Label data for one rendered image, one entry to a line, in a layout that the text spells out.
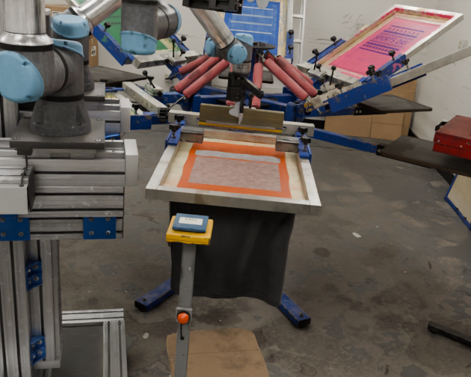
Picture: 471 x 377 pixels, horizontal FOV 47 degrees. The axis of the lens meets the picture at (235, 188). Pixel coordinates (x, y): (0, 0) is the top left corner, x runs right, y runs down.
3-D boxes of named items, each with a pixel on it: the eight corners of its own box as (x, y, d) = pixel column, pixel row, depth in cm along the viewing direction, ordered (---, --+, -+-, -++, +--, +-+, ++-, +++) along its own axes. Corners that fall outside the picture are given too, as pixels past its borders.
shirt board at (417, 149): (490, 170, 273) (494, 155, 270) (475, 193, 241) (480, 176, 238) (259, 114, 335) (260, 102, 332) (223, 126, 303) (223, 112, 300)
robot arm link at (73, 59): (93, 90, 144) (93, 37, 139) (66, 100, 131) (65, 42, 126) (51, 84, 146) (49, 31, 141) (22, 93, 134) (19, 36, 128)
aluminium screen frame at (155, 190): (319, 216, 182) (321, 206, 180) (144, 198, 182) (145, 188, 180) (301, 145, 255) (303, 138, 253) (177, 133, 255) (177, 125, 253)
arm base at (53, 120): (26, 136, 134) (25, 96, 131) (34, 120, 148) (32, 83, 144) (90, 138, 138) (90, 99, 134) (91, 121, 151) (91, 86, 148)
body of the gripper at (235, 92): (226, 97, 234) (229, 69, 229) (246, 99, 234) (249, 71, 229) (225, 102, 227) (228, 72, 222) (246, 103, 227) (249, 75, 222)
